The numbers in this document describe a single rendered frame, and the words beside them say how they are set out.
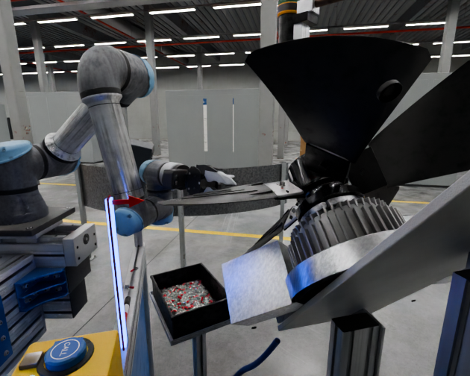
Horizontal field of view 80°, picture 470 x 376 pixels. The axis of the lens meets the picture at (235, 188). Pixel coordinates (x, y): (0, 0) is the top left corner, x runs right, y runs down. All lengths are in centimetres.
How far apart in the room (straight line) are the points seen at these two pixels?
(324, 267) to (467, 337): 18
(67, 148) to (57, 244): 30
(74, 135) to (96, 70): 30
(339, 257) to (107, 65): 66
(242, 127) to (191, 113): 127
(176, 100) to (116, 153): 633
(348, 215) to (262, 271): 22
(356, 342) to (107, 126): 74
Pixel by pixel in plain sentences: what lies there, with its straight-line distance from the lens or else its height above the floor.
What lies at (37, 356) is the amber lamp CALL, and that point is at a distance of 42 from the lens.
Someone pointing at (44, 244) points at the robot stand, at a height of 98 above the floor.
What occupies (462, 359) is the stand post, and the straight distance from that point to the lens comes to 48.
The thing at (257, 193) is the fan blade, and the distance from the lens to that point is 56.
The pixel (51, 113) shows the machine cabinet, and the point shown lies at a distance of 1107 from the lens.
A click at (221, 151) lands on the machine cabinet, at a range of 672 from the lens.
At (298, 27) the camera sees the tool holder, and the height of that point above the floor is 149.
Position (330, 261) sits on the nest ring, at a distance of 46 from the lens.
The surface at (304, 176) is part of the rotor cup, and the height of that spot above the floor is 121.
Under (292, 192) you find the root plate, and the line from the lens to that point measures 59.
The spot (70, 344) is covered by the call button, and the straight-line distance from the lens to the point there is 41.
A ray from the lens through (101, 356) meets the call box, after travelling 40.
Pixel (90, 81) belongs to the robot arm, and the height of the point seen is 142.
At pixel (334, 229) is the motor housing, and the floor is 115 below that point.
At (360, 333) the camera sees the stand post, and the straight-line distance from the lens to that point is 71.
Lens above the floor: 133
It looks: 13 degrees down
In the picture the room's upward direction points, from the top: straight up
